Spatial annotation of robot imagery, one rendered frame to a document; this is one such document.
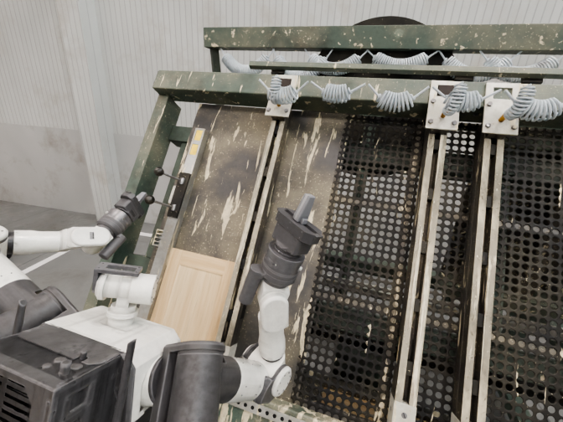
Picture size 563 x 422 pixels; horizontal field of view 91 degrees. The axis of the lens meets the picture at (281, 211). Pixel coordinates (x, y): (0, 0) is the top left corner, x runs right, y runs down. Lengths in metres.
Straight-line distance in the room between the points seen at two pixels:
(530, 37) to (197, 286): 1.74
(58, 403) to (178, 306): 0.70
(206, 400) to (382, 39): 1.57
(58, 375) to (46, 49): 4.84
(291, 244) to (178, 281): 0.72
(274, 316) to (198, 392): 0.21
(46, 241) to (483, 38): 1.86
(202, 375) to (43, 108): 5.05
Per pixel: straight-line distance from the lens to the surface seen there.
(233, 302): 1.08
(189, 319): 1.20
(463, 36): 1.68
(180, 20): 4.03
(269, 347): 0.79
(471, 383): 1.07
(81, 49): 4.49
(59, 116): 5.22
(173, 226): 1.24
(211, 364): 0.61
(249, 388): 0.74
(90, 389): 0.62
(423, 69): 1.04
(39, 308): 0.87
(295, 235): 0.57
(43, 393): 0.58
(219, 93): 1.35
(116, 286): 0.71
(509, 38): 1.72
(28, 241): 1.09
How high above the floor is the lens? 1.81
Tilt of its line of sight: 21 degrees down
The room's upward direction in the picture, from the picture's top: 4 degrees clockwise
